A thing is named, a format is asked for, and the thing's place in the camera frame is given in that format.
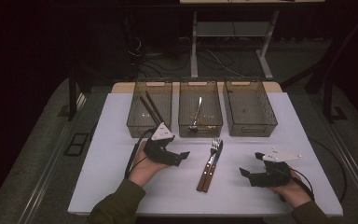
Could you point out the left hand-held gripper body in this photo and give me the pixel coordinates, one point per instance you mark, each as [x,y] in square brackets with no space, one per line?
[160,152]

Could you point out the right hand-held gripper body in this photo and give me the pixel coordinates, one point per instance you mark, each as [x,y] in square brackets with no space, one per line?
[273,177]

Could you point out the translucent grey plastic bin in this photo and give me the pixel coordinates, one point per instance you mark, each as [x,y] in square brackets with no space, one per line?
[211,102]
[136,112]
[248,109]

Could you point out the metal spoon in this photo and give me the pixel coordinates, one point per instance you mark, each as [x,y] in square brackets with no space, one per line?
[198,107]

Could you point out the person's left hand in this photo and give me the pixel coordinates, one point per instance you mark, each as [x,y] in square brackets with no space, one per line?
[143,172]

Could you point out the person's right hand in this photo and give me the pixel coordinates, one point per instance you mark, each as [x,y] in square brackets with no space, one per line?
[295,194]

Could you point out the white table cover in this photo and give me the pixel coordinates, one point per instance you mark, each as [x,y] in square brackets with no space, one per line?
[174,199]

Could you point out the black metal stand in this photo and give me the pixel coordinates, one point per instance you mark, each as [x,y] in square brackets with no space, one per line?
[328,99]

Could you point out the metal floor rail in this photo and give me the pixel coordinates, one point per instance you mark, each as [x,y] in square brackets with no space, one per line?
[48,174]
[354,174]

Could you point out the white metal desk frame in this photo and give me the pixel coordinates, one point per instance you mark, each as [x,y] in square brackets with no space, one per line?
[230,29]

